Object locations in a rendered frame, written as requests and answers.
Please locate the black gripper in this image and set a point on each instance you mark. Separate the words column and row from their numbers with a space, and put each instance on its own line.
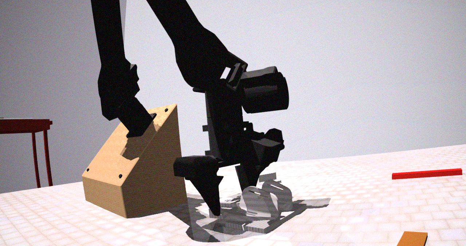
column 202, row 170

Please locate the white housing plate with two round holes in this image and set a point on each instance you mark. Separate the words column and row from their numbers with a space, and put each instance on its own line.
column 235, row 200

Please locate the orange flat bar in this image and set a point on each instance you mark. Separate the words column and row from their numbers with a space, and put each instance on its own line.
column 413, row 239

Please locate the red long bar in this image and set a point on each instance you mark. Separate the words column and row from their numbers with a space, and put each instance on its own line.
column 431, row 173

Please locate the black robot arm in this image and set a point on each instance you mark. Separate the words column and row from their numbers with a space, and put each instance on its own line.
column 202, row 59

